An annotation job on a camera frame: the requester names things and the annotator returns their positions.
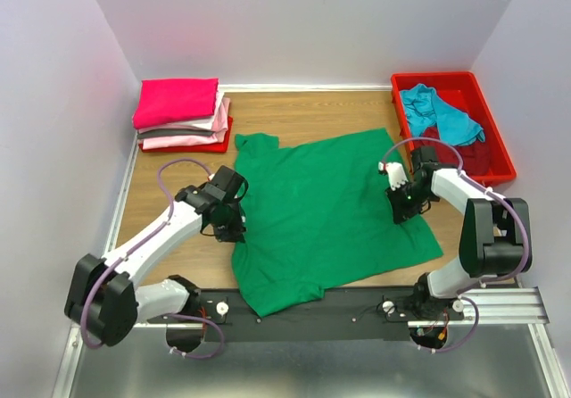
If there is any red folded t-shirt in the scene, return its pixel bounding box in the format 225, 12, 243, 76
137, 116, 234, 153

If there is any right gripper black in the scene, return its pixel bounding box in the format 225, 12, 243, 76
385, 180, 434, 224

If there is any blue t-shirt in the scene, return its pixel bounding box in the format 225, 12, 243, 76
399, 84, 485, 146

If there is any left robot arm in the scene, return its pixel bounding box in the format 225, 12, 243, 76
64, 166, 249, 349

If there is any light pink folded t-shirt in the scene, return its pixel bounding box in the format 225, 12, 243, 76
137, 95, 231, 151

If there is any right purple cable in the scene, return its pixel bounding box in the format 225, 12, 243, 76
378, 137, 532, 354

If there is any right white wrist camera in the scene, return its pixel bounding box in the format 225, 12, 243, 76
378, 162, 410, 191

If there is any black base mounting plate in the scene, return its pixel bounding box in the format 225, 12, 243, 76
146, 285, 476, 344

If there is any magenta folded t-shirt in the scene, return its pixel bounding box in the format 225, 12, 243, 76
132, 79, 219, 129

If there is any dark red t-shirt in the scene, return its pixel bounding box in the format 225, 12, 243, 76
414, 140, 491, 177

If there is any green t-shirt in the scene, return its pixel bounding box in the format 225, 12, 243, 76
232, 129, 443, 317

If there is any red plastic bin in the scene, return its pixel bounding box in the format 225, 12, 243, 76
391, 71, 517, 187

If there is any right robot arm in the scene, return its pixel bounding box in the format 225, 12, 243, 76
378, 145, 533, 319

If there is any grey folded t-shirt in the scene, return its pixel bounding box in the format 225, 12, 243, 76
137, 129, 214, 139

